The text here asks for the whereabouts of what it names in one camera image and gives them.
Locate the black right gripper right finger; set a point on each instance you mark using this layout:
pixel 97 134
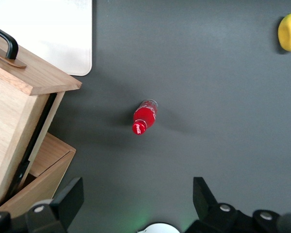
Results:
pixel 208 213

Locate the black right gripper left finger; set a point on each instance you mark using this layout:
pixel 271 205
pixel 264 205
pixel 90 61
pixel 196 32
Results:
pixel 60 208

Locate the wooden drawer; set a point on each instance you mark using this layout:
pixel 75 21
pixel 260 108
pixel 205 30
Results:
pixel 51 155
pixel 14 109

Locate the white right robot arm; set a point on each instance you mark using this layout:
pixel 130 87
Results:
pixel 158 229

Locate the red cola bottle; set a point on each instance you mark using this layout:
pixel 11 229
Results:
pixel 145 116

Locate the beige plastic tray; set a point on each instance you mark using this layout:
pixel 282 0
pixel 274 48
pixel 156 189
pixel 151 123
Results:
pixel 51 36

